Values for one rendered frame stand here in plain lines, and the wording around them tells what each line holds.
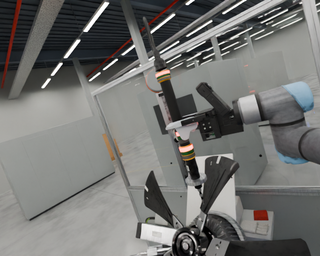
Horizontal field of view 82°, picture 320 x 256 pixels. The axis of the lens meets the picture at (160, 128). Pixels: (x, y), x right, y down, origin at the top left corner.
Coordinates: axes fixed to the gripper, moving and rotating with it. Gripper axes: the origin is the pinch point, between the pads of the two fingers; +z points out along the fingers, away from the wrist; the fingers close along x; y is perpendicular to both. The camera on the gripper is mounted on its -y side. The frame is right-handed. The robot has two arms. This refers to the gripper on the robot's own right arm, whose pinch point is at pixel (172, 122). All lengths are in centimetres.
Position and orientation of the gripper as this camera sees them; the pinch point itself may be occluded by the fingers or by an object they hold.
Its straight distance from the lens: 59.7
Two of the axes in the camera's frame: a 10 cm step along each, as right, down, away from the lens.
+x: 4.0, -2.5, 8.8
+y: 3.1, 9.4, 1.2
